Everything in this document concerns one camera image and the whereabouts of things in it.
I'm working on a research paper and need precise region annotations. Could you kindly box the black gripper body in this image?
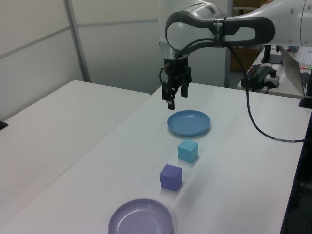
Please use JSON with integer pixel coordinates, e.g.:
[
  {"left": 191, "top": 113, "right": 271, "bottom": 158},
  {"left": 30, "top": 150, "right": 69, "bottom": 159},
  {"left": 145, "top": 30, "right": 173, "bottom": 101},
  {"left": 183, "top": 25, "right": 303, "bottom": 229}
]
[{"left": 162, "top": 56, "right": 190, "bottom": 86}]

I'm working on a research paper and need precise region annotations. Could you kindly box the purple plate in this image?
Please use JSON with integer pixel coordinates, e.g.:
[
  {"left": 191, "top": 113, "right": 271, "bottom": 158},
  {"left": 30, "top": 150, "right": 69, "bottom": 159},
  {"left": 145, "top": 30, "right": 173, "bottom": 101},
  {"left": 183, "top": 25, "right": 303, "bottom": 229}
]
[{"left": 108, "top": 198, "right": 175, "bottom": 234}]

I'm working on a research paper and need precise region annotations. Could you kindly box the black power strip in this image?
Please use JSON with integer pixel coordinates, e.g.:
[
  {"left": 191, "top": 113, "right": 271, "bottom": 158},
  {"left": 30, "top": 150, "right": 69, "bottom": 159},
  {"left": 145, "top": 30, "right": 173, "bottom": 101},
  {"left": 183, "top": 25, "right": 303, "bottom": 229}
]
[{"left": 241, "top": 64, "right": 280, "bottom": 93}]

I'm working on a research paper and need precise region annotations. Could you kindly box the purple cube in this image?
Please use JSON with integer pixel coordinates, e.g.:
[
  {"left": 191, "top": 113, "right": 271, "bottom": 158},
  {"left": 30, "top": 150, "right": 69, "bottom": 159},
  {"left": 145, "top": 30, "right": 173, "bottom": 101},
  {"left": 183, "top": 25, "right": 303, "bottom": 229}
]
[{"left": 159, "top": 164, "right": 183, "bottom": 192}]

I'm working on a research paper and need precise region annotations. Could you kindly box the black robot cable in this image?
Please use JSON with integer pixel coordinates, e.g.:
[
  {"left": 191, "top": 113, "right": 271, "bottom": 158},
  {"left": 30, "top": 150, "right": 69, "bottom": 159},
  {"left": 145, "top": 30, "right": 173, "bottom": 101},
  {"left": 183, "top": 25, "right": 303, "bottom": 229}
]
[{"left": 159, "top": 36, "right": 306, "bottom": 144}]

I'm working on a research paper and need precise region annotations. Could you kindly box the grey partition post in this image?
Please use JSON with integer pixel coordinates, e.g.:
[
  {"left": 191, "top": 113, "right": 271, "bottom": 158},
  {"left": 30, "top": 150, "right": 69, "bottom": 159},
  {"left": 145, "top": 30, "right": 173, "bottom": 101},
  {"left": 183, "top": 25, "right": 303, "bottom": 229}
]
[{"left": 63, "top": 0, "right": 91, "bottom": 83}]

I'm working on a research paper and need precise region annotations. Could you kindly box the blue plate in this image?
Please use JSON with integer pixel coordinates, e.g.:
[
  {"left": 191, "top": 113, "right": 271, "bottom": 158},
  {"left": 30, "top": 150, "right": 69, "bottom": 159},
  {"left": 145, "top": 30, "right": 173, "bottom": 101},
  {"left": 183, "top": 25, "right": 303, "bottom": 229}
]
[{"left": 167, "top": 110, "right": 211, "bottom": 137}]

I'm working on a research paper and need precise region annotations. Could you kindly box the brown cardboard box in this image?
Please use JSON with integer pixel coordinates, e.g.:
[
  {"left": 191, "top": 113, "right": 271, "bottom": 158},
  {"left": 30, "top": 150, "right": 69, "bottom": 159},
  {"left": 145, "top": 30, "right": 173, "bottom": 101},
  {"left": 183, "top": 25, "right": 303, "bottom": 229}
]
[{"left": 230, "top": 46, "right": 260, "bottom": 72}]

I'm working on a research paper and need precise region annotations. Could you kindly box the light blue cube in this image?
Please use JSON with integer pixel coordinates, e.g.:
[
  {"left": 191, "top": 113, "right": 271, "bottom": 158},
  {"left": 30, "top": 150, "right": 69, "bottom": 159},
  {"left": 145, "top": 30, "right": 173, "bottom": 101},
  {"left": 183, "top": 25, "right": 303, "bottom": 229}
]
[{"left": 177, "top": 138, "right": 199, "bottom": 164}]

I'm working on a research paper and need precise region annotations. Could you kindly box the dark table frame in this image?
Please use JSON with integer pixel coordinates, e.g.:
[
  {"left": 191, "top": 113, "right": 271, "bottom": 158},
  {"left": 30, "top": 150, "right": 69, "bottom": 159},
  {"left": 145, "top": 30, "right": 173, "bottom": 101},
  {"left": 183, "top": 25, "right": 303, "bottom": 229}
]
[{"left": 279, "top": 107, "right": 312, "bottom": 234}]

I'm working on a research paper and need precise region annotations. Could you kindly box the silver laptop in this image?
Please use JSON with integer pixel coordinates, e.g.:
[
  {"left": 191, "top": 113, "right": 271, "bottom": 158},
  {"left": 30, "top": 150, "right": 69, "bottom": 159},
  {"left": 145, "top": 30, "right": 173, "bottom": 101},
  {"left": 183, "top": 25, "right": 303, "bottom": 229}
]
[{"left": 279, "top": 45, "right": 312, "bottom": 96}]

